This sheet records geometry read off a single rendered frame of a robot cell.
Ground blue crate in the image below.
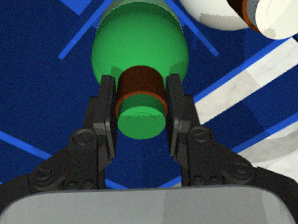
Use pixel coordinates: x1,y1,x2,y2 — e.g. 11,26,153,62
0,0,298,189
0,139,45,184

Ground white bottle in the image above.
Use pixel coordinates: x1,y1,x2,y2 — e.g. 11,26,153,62
179,0,298,40

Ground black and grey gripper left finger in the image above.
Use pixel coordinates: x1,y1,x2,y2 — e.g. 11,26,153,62
0,75,118,215

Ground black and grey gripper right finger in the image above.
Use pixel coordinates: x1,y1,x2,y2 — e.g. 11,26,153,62
165,74,298,224

